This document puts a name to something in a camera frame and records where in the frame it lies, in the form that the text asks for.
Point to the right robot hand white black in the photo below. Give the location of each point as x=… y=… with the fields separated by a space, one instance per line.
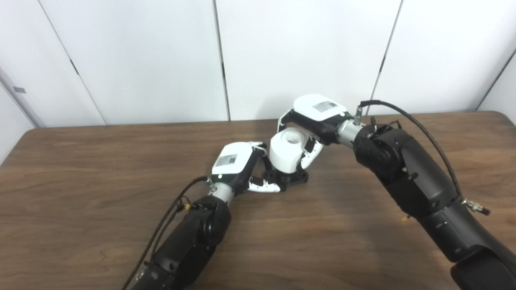
x=318 y=112

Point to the round white piece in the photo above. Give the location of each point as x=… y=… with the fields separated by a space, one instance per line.
x=286 y=155

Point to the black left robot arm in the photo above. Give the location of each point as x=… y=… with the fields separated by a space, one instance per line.
x=189 y=241

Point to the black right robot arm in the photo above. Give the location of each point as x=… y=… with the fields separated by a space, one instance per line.
x=419 y=177

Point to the black flanged holder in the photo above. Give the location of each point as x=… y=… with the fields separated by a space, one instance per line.
x=296 y=179

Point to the small grey wall tag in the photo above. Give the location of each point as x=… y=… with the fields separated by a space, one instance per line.
x=19 y=90

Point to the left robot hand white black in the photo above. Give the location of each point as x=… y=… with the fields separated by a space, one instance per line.
x=234 y=163

